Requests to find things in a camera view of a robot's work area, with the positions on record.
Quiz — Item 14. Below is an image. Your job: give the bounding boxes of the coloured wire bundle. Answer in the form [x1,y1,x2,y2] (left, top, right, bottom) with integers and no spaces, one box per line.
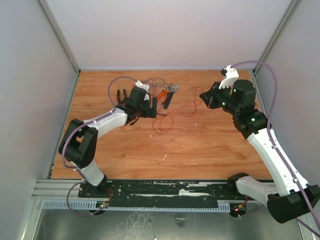
[143,77,166,97]

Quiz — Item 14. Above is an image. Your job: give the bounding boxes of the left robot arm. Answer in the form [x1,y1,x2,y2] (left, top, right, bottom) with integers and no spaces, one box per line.
[58,86,158,198]

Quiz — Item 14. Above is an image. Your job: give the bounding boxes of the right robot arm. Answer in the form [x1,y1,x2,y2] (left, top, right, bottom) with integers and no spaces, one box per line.
[199,79,320,224]

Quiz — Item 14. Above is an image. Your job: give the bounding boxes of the large orange black pliers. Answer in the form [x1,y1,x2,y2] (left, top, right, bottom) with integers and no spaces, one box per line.
[116,89,128,104]

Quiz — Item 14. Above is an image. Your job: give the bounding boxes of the small orange needle-nose pliers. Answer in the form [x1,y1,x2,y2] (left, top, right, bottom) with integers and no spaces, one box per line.
[157,84,172,105]

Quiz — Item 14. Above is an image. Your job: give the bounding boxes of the black adjustable wrench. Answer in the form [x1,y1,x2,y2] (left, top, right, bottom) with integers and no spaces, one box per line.
[163,84,179,110]

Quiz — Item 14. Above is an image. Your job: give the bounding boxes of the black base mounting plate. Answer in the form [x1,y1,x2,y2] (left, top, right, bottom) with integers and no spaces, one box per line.
[78,179,251,208]

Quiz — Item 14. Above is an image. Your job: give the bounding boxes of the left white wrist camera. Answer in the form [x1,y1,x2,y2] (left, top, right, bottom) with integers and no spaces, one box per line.
[135,80,150,92]

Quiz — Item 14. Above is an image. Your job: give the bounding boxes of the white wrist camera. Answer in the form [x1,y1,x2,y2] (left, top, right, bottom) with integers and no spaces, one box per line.
[135,80,150,92]
[219,65,239,89]

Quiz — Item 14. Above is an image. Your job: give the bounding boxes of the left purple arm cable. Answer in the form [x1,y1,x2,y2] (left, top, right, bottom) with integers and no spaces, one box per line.
[61,75,141,217]

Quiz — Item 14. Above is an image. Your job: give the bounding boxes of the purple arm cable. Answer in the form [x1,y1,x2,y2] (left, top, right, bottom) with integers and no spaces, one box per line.
[231,60,320,233]
[61,75,141,217]

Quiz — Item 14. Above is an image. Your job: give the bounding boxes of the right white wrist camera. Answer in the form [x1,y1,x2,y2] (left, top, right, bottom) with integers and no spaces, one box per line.
[219,65,239,89]

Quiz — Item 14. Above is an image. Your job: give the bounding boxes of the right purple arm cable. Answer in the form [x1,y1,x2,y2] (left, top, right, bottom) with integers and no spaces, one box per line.
[231,60,320,233]

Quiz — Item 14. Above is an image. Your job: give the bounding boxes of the grey slotted cable duct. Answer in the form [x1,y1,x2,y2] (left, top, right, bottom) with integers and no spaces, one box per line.
[41,199,231,213]

